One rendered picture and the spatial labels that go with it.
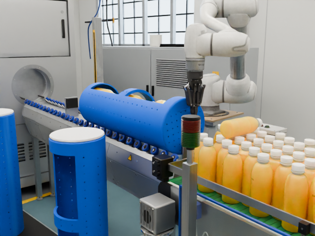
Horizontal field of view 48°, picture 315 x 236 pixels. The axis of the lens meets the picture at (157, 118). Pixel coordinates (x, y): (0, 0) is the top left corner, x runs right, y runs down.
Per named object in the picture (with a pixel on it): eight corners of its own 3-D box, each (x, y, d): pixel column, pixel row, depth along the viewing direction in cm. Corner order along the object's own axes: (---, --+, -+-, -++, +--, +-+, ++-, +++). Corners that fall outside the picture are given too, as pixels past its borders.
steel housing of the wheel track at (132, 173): (52, 132, 353) (50, 98, 345) (212, 212, 186) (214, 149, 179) (23, 136, 335) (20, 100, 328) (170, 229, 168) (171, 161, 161)
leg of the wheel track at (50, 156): (55, 194, 357) (51, 133, 344) (57, 195, 353) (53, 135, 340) (49, 195, 354) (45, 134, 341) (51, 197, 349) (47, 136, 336)
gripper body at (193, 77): (193, 71, 160) (193, 92, 162) (207, 70, 165) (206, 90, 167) (183, 70, 165) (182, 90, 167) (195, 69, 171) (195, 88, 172)
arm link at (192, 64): (209, 58, 163) (208, 71, 164) (195, 57, 170) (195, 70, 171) (194, 58, 158) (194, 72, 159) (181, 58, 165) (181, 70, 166)
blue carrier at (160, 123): (118, 117, 252) (112, 78, 244) (207, 144, 185) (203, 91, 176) (83, 129, 236) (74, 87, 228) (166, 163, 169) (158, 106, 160)
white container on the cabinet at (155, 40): (155, 46, 443) (155, 34, 440) (165, 47, 432) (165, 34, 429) (146, 47, 432) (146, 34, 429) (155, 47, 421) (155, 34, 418)
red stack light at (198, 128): (191, 127, 121) (191, 116, 120) (204, 131, 116) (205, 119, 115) (176, 130, 117) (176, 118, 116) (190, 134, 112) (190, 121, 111)
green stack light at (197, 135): (191, 141, 122) (191, 128, 121) (204, 145, 117) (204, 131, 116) (176, 144, 118) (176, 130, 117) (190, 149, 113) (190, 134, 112)
